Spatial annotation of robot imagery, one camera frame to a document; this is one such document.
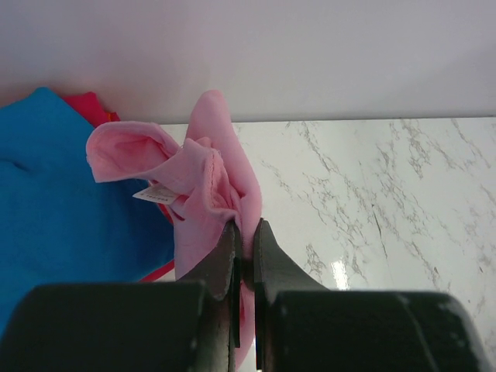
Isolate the folded blue t shirt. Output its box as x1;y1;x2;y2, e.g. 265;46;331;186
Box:
1;88;174;324

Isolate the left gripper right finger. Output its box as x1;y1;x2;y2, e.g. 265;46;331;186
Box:
253;219;330;371

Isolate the folded red t shirt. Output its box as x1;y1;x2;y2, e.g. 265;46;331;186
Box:
62;91;176;282

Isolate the pink t shirt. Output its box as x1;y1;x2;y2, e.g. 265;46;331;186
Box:
84;89;264;369

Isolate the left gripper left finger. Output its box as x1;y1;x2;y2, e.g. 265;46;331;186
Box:
180;221;242;371

